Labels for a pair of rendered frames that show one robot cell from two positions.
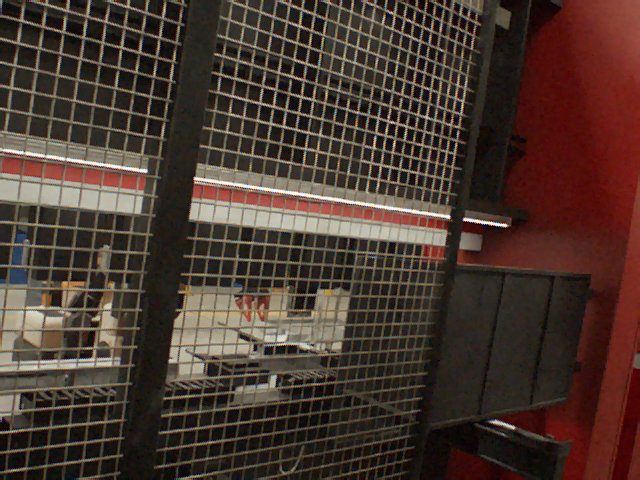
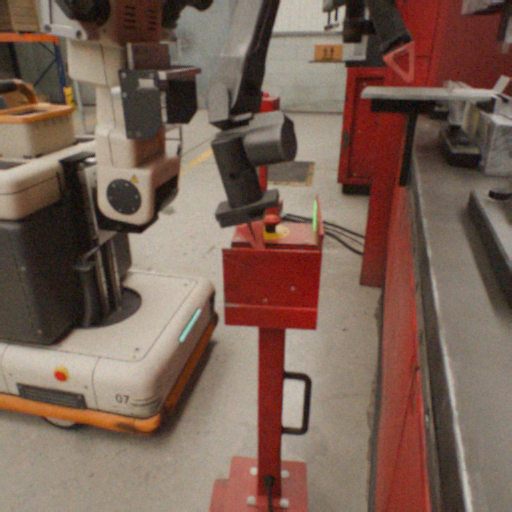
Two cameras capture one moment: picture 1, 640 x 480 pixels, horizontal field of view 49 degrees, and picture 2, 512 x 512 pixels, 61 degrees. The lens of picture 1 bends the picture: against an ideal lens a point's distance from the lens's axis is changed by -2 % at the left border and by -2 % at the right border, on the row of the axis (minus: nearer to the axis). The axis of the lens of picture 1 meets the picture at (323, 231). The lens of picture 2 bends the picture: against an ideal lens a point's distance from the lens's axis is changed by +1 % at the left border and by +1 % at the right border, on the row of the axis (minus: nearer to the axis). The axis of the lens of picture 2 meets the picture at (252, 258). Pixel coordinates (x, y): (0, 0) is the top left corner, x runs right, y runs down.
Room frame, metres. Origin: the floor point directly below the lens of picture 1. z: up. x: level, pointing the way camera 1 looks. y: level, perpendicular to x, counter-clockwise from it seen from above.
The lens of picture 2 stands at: (1.53, 1.01, 1.10)
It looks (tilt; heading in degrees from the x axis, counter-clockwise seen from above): 26 degrees down; 331
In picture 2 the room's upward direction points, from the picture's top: straight up
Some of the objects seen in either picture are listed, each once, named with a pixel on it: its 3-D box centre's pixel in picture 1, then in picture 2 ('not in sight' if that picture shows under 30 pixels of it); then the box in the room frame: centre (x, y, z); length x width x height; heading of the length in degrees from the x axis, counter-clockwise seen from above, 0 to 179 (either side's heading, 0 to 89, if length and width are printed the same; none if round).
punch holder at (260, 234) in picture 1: (262, 256); not in sight; (2.06, 0.16, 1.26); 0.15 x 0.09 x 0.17; 134
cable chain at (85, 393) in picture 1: (136, 397); not in sight; (1.35, 0.31, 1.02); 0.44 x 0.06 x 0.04; 134
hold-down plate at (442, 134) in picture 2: not in sight; (456, 144); (2.19, 0.10, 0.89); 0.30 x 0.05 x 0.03; 134
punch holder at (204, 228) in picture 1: (205, 252); not in sight; (1.92, 0.30, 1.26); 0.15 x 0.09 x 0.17; 134
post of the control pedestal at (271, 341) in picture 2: not in sight; (270, 404); (2.13, 0.62, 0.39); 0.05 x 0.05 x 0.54; 55
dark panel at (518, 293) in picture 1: (484, 344); not in sight; (1.97, -0.49, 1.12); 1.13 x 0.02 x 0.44; 134
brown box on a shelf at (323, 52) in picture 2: not in sight; (328, 52); (4.34, -1.20, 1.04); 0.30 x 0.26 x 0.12; 138
